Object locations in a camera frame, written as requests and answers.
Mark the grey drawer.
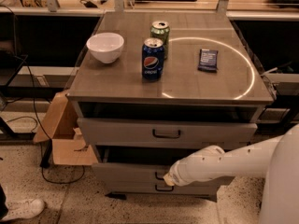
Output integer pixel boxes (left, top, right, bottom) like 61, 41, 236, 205
106, 181, 220, 196
78, 118, 257, 149
92, 145, 235, 187

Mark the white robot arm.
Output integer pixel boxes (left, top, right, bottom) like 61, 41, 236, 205
164, 125, 299, 224

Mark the grey drawer cabinet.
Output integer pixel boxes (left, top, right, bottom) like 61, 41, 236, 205
66, 10, 275, 203

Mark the grey top drawer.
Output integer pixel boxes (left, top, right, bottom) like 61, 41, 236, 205
78, 118, 257, 149

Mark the grey bottom drawer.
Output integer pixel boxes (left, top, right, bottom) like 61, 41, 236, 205
106, 181, 220, 196

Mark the blue Pepsi can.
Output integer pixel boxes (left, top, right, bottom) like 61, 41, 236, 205
142, 37, 164, 80

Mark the white bowl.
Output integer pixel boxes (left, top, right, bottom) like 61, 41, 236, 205
86, 33, 124, 63

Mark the dark blue snack bar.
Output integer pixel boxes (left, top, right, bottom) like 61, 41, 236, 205
198, 49, 218, 73

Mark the green soda can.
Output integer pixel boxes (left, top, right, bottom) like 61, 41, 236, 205
150, 21, 170, 58

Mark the brown cardboard box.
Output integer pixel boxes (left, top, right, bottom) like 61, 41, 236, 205
34, 91, 97, 168

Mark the white sneaker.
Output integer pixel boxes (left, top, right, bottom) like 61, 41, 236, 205
1, 199, 46, 222

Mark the black floor cable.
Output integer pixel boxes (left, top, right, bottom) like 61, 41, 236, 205
0, 3, 86, 185

